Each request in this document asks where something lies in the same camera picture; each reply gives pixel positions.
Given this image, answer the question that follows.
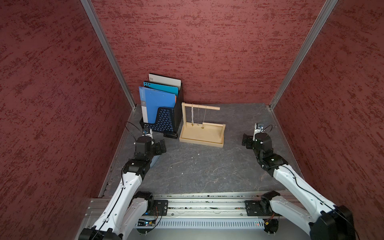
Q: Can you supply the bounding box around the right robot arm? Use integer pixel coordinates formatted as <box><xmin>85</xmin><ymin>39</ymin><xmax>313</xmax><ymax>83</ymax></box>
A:
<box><xmin>242</xmin><ymin>131</ymin><xmax>360</xmax><ymax>240</ymax></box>

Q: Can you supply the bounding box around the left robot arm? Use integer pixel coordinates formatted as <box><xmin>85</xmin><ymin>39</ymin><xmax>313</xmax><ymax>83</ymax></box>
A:
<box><xmin>78</xmin><ymin>134</ymin><xmax>167</xmax><ymax>240</ymax></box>

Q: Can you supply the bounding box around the wooden jewelry display stand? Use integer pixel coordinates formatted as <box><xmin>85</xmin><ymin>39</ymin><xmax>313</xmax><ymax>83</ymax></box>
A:
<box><xmin>179</xmin><ymin>102</ymin><xmax>226</xmax><ymax>148</ymax></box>

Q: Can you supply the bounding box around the black mesh file organizer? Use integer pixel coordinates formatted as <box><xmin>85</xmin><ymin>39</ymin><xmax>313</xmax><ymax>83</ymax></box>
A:
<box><xmin>140</xmin><ymin>89</ymin><xmax>184</xmax><ymax>139</ymax></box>

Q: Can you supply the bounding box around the blue folder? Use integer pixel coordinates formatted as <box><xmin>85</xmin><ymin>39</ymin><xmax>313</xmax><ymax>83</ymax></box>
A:
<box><xmin>139</xmin><ymin>87</ymin><xmax>177</xmax><ymax>124</ymax></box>

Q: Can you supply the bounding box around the teal folder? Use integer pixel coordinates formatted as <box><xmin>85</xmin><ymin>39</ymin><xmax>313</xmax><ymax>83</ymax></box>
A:
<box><xmin>143</xmin><ymin>82</ymin><xmax>179</xmax><ymax>96</ymax></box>

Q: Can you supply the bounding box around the white grey folder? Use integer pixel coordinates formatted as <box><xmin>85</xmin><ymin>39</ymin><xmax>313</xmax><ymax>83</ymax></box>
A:
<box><xmin>149</xmin><ymin>74</ymin><xmax>182</xmax><ymax>90</ymax></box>

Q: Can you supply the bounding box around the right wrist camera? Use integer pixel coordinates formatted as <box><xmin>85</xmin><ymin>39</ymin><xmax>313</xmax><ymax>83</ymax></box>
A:
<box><xmin>253</xmin><ymin>123</ymin><xmax>264</xmax><ymax>141</ymax></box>

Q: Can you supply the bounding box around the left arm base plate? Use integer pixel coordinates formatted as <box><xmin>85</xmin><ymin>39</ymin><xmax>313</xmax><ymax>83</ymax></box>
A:
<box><xmin>144</xmin><ymin>200</ymin><xmax>169</xmax><ymax>217</ymax></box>

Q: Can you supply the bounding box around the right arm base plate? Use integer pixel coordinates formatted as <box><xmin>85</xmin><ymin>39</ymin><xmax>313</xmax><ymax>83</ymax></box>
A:
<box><xmin>245</xmin><ymin>201</ymin><xmax>281</xmax><ymax>218</ymax></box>

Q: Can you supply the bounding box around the aluminium front rail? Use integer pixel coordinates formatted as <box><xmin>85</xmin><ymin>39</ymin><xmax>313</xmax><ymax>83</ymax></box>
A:
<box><xmin>74</xmin><ymin>191</ymin><xmax>341</xmax><ymax>240</ymax></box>

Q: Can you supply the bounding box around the right aluminium corner post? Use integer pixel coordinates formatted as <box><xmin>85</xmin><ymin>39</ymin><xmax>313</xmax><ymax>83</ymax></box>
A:
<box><xmin>269</xmin><ymin>0</ymin><xmax>338</xmax><ymax>111</ymax></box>

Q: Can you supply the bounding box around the aluminium corner post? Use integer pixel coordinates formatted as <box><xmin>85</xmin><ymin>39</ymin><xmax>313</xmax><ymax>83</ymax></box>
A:
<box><xmin>81</xmin><ymin>0</ymin><xmax>137</xmax><ymax>110</ymax></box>
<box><xmin>269</xmin><ymin>0</ymin><xmax>338</xmax><ymax>111</ymax></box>

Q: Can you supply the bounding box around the left aluminium corner post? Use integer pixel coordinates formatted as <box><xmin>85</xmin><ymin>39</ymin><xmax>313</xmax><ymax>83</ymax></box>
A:
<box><xmin>81</xmin><ymin>0</ymin><xmax>137</xmax><ymax>110</ymax></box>

